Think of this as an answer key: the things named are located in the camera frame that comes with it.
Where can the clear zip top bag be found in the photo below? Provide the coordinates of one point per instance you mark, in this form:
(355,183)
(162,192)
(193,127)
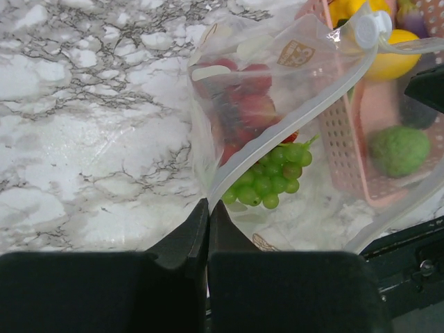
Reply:
(328,62)

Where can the purple eggplant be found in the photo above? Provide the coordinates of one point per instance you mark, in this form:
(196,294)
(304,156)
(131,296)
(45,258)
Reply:
(412,113)

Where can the yellow bell pepper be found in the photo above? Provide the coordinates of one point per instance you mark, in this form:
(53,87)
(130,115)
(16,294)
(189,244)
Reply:
(344,9)

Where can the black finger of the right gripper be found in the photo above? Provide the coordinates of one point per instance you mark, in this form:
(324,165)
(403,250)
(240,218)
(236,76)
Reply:
(426,87)

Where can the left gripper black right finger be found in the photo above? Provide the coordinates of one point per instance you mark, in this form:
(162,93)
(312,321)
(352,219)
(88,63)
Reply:
(288,291)

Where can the pink plastic basket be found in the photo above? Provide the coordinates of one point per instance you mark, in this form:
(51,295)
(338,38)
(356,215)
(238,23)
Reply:
(346,126)

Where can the green round fruit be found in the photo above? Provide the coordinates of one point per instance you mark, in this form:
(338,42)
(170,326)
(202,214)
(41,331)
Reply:
(398,151)

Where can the green grape bunch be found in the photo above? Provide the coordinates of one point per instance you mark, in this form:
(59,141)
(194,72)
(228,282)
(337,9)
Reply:
(275,173)

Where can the yellow lemon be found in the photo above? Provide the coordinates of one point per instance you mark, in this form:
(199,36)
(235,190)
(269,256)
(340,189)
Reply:
(389,66)

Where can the red cherry bunch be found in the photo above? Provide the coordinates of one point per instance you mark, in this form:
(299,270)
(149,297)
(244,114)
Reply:
(237,103)

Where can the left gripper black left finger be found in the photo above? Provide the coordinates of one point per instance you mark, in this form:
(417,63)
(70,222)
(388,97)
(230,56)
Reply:
(161,289)

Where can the black mounting rail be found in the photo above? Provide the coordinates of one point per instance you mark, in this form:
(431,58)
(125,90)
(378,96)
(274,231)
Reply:
(409,267)

